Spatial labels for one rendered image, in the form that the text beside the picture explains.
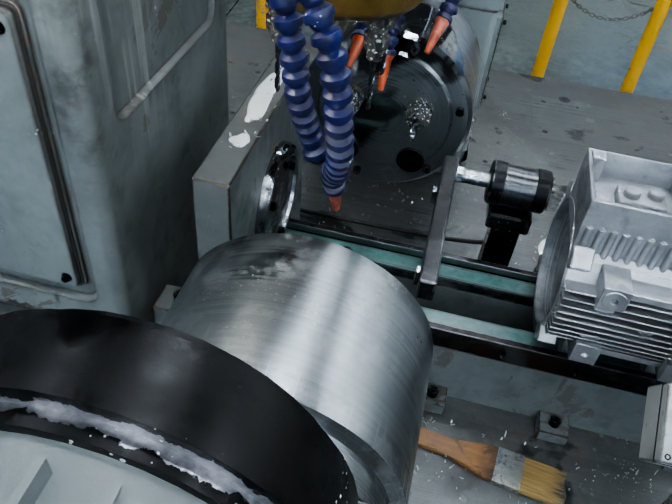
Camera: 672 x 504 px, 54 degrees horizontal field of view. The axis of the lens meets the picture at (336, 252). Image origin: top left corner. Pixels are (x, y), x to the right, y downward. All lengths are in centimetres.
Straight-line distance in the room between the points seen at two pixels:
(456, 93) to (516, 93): 68
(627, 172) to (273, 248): 44
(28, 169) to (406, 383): 41
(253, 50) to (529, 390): 107
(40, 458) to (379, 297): 38
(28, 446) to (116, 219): 51
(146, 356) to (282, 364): 26
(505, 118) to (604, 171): 72
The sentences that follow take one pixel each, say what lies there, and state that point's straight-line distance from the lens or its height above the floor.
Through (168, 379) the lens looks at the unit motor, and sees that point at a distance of 22.
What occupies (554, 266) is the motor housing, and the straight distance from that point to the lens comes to 92.
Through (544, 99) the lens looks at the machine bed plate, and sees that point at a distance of 163.
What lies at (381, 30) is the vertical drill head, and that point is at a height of 128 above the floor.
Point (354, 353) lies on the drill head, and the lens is 51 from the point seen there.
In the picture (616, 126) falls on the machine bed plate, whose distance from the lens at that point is 161.
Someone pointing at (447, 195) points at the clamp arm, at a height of 103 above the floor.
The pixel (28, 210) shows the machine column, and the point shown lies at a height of 108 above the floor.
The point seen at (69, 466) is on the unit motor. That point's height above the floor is 135.
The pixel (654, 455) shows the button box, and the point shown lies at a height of 104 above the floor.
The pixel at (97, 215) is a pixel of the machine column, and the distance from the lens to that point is 71.
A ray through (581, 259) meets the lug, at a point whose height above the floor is 108.
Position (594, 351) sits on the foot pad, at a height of 98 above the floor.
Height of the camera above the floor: 154
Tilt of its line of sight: 43 degrees down
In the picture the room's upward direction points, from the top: 7 degrees clockwise
